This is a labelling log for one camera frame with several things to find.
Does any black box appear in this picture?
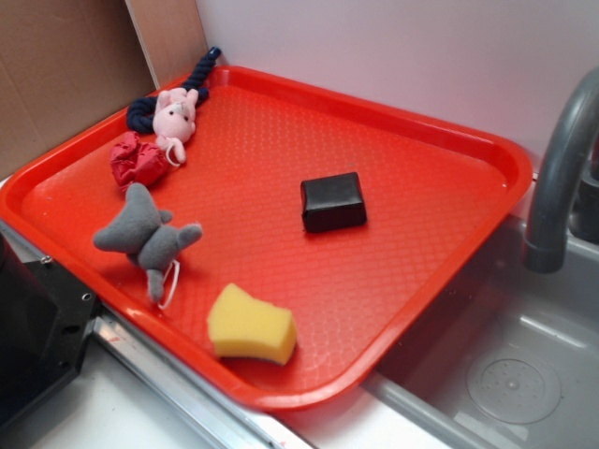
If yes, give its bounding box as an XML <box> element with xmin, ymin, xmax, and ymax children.
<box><xmin>300</xmin><ymin>172</ymin><xmax>367</xmax><ymax>233</ymax></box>

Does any red plastic tray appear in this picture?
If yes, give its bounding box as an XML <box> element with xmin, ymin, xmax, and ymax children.
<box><xmin>1</xmin><ymin>66</ymin><xmax>533</xmax><ymax>412</ymax></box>

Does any yellow sponge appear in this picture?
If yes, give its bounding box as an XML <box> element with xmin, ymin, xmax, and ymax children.
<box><xmin>207</xmin><ymin>283</ymin><xmax>297</xmax><ymax>365</ymax></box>

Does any grey plush toy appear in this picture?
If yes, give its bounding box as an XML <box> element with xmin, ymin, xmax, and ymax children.
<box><xmin>93</xmin><ymin>183</ymin><xmax>203</xmax><ymax>304</ymax></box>

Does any pink plush toy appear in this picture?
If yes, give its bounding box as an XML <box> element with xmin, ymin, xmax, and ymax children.
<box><xmin>153</xmin><ymin>88</ymin><xmax>199</xmax><ymax>167</ymax></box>

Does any red crumpled cloth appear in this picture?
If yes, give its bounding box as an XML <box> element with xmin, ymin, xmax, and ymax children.
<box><xmin>110</xmin><ymin>131</ymin><xmax>170</xmax><ymax>192</ymax></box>

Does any grey sink basin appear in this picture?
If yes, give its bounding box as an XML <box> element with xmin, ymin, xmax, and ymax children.
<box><xmin>364</xmin><ymin>218</ymin><xmax>598</xmax><ymax>448</ymax></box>

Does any grey faucet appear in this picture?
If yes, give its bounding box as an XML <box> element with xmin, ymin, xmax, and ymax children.
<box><xmin>522</xmin><ymin>68</ymin><xmax>598</xmax><ymax>273</ymax></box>

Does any black device corner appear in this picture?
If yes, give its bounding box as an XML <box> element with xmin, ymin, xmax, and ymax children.
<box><xmin>1</xmin><ymin>239</ymin><xmax>99</xmax><ymax>430</ymax></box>

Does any wooden board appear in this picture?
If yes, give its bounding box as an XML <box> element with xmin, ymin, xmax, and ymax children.
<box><xmin>1</xmin><ymin>1</ymin><xmax>207</xmax><ymax>178</ymax></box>

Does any navy blue rope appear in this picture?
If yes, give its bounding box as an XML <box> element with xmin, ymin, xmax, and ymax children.
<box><xmin>126</xmin><ymin>45</ymin><xmax>222</xmax><ymax>136</ymax></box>

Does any metal counter edge rail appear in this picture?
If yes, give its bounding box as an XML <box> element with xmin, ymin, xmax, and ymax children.
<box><xmin>0</xmin><ymin>219</ymin><xmax>300</xmax><ymax>449</ymax></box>

